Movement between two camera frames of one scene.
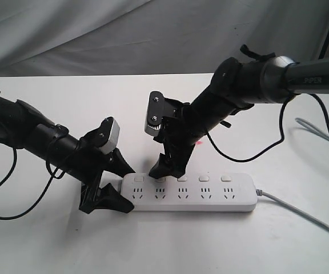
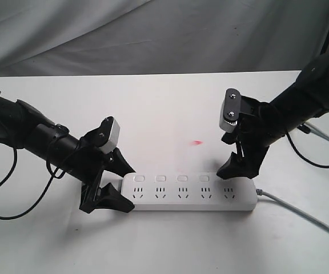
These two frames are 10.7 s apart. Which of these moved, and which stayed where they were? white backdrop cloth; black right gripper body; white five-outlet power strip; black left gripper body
Moved: black right gripper body
Stayed: white backdrop cloth; black left gripper body; white five-outlet power strip
